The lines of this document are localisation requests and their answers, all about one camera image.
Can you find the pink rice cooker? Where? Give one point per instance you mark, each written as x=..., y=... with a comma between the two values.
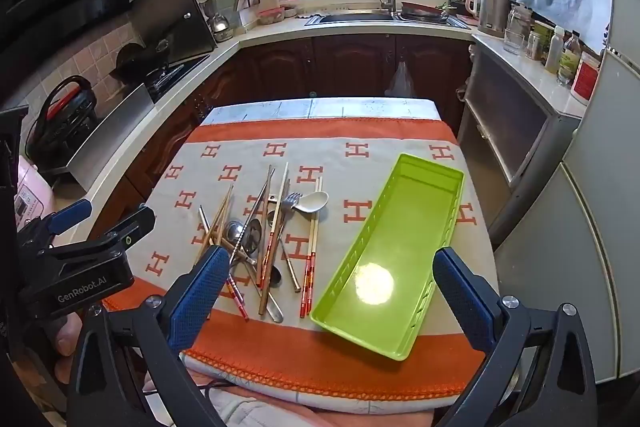
x=30, y=202

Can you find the metal stove splash guard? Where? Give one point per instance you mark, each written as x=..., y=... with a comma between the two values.
x=110, y=129
x=175, y=17

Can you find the dark metal spoon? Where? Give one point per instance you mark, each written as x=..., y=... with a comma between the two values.
x=274, y=276

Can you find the brown wooden chopstick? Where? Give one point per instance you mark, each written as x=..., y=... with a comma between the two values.
x=220, y=214
x=215, y=232
x=264, y=297

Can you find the white ceramic spoon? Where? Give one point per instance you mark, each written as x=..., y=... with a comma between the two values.
x=315, y=202

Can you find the steel electric kettle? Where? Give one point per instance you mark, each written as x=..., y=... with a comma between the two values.
x=492, y=7

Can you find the large metal spoon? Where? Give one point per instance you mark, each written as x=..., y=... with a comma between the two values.
x=276, y=314

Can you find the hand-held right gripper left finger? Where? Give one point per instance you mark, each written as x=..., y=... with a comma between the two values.
x=197, y=302

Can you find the white container red label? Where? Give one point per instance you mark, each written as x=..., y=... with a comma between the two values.
x=586, y=79

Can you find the oval metal spoon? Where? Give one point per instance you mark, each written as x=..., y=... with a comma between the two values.
x=255, y=234

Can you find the small steel kettle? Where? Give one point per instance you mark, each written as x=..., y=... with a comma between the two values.
x=218, y=26

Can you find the dark wooden kitchen cabinets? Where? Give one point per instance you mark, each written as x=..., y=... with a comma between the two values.
x=350, y=62

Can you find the glass jar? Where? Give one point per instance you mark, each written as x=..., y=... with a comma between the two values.
x=517, y=27

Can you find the orange patterned blanket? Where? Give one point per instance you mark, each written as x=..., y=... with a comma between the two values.
x=380, y=147

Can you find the metal fork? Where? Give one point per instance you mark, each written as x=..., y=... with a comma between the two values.
x=291, y=204

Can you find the person's clothing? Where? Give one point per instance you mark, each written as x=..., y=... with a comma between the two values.
x=235, y=409

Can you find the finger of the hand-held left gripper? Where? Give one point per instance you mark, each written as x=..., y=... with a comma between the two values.
x=70, y=214
x=130, y=227

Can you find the green plastic tray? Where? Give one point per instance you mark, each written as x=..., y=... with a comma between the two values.
x=400, y=217

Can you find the white plastic bag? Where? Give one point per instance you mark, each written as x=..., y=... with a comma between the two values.
x=400, y=82

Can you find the pink bowl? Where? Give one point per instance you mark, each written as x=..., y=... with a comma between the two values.
x=270, y=14

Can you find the clear bottle yellow label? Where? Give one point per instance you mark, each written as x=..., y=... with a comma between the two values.
x=570, y=59

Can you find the white plastic bottle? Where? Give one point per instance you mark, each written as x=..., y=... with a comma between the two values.
x=555, y=49

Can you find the person's left hand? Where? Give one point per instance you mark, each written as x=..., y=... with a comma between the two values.
x=67, y=334

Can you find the round metal spoon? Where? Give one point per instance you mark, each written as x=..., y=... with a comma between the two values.
x=233, y=233

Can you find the metal chopstick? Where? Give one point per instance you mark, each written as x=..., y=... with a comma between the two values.
x=252, y=212

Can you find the red dish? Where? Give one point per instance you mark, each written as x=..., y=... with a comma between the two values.
x=420, y=9

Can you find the grey glass door cabinet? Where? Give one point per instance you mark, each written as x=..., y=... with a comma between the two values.
x=510, y=122

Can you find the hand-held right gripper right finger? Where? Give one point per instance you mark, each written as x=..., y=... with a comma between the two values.
x=462, y=302

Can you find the black wok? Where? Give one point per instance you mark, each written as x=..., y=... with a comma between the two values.
x=137, y=59

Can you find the steel sink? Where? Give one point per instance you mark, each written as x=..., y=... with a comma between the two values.
x=355, y=18

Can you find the black gas stove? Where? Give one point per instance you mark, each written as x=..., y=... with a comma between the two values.
x=175, y=74

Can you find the white kitchen countertop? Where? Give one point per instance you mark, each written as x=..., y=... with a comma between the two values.
x=270, y=36

